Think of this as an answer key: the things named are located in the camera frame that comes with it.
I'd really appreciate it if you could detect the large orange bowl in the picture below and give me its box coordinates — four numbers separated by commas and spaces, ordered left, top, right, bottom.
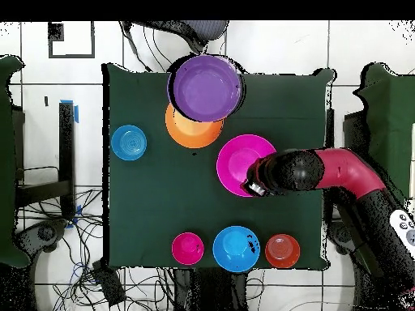
165, 102, 225, 149

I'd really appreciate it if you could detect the blue bowl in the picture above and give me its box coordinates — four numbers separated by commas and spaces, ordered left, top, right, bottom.
212, 225, 261, 274

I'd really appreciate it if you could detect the purple bowl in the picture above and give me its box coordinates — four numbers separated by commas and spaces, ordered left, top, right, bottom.
166, 53, 245, 123

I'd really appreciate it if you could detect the large pink bowl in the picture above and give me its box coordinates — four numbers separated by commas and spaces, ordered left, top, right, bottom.
216, 134, 277, 198

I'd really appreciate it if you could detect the dark green tablecloth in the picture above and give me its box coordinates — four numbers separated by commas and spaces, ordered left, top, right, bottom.
101, 62, 335, 271

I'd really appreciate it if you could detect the small crimson bowl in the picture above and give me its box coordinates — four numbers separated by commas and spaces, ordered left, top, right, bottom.
170, 232, 205, 266

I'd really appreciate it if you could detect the blue cup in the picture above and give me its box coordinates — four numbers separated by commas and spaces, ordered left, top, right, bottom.
110, 124, 148, 162

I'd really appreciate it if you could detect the orange cup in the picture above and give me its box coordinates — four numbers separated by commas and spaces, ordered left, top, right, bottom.
264, 233, 302, 269

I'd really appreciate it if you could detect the grey office chair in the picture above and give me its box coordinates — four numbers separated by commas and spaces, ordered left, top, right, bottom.
121, 20, 231, 62

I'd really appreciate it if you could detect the black chair base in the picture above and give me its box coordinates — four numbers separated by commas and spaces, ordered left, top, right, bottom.
14, 219, 69, 253
327, 221, 361, 257

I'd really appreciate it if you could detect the black power strip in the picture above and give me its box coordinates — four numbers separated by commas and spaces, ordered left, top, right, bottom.
92, 258, 126, 307

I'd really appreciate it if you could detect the green cloth on side table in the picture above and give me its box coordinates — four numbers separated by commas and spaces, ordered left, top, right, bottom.
353, 62, 415, 202
0, 54, 32, 268

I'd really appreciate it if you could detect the black metal frame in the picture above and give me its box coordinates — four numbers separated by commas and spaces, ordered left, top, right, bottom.
14, 101, 77, 221
323, 108, 369, 221

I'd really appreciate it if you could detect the tangle of cables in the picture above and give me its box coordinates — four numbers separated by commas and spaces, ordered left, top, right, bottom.
15, 189, 176, 311

